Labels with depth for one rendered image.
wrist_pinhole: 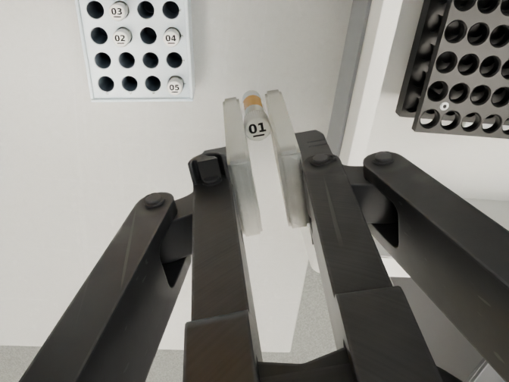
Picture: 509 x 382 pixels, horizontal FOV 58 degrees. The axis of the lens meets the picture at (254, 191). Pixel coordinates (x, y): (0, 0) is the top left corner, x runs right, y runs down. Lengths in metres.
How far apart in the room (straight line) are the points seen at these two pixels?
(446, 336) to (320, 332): 0.85
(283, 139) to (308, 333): 1.57
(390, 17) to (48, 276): 0.44
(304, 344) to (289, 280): 1.22
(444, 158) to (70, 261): 0.39
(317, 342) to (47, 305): 1.29
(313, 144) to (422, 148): 0.24
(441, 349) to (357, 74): 0.69
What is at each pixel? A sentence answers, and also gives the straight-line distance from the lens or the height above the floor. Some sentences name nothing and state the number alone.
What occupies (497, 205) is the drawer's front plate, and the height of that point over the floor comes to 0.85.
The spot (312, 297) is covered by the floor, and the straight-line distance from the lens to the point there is 1.61.
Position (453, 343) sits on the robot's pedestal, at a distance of 0.91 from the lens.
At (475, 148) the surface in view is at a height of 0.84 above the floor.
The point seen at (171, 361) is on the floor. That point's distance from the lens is 1.79.
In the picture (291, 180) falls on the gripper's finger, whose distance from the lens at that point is 0.15.
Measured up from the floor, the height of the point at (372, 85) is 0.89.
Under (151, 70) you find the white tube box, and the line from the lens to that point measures 0.40.
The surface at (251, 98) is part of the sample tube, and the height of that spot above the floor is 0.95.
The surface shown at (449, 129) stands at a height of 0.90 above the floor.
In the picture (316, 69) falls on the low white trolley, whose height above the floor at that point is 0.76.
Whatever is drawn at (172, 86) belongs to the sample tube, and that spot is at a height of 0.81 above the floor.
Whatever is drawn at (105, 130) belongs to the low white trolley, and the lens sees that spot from 0.46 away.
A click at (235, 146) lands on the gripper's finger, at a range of 0.16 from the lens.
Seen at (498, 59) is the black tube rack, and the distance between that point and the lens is 0.33.
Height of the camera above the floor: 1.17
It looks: 61 degrees down
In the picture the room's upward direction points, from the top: 173 degrees clockwise
